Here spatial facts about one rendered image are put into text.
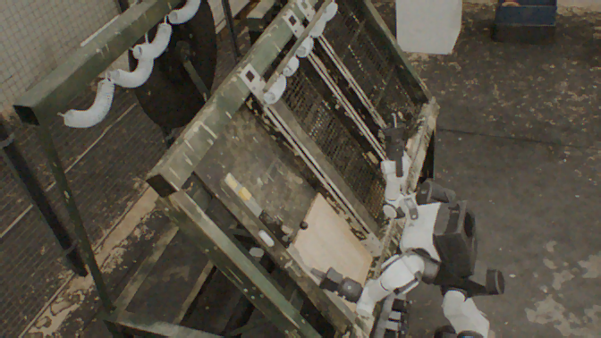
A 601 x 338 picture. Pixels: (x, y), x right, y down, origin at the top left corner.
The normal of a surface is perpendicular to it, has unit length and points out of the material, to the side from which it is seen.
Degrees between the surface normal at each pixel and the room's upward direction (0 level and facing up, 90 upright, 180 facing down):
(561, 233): 0
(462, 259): 90
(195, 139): 60
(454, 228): 23
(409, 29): 90
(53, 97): 90
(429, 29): 90
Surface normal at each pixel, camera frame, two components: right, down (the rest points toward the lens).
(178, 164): 0.73, -0.27
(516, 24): -0.30, 0.66
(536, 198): -0.14, -0.75
